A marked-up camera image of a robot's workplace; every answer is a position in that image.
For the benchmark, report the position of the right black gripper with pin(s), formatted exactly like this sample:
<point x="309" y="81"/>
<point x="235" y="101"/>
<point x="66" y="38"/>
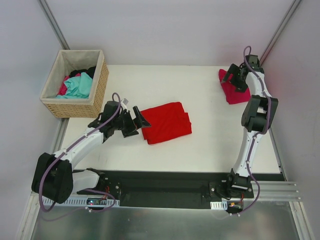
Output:
<point x="236" y="77"/>

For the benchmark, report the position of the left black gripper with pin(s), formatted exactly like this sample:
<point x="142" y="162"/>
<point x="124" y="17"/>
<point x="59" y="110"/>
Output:
<point x="130" y="123"/>

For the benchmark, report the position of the magenta t shirt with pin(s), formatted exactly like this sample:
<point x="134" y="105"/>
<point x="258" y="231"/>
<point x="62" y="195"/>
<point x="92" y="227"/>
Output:
<point x="232" y="96"/>

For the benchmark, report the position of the red t shirt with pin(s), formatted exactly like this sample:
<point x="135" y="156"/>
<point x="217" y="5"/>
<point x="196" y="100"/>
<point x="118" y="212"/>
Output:
<point x="168" y="121"/>

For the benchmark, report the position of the wicker basket with cloth liner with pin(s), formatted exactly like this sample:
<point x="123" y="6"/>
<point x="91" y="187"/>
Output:
<point x="67" y="61"/>

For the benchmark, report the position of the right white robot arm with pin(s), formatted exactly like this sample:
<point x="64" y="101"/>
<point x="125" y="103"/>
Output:
<point x="256" y="120"/>

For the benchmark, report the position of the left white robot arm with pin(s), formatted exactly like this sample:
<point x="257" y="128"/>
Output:
<point x="54" y="176"/>

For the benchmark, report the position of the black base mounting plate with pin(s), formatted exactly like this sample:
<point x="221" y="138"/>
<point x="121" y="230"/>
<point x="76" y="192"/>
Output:
<point x="175" y="190"/>

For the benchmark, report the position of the teal t shirt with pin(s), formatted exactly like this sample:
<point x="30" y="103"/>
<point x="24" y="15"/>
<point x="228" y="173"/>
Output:
<point x="81" y="87"/>

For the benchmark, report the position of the black t shirt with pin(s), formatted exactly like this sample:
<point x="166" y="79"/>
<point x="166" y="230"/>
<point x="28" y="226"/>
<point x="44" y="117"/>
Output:
<point x="90" y="72"/>

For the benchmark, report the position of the pink t shirt in basket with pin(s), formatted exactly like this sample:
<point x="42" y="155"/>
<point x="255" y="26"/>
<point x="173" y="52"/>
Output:
<point x="65" y="88"/>

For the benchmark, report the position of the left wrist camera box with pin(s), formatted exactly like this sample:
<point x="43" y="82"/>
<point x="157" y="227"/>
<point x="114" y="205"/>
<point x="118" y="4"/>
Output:
<point x="124" y="102"/>

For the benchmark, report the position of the left white cable duct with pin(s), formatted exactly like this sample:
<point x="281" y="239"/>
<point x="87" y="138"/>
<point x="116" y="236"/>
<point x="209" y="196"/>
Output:
<point x="89" y="202"/>

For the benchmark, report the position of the white cable duct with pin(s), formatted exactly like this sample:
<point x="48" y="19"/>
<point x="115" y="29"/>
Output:
<point x="219" y="205"/>
<point x="89" y="202"/>

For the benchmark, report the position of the right white cable duct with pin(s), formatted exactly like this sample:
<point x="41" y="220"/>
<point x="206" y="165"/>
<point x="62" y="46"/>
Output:
<point x="219" y="205"/>

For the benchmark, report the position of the aluminium frame rail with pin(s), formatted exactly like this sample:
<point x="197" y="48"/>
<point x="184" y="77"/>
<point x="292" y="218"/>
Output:
<point x="279" y="191"/>

